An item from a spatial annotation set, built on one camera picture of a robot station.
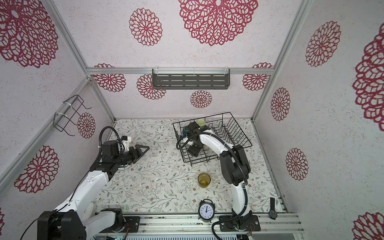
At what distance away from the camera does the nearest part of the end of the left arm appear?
64cm

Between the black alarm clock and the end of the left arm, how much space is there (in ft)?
1.35

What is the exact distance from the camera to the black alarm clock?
75 cm
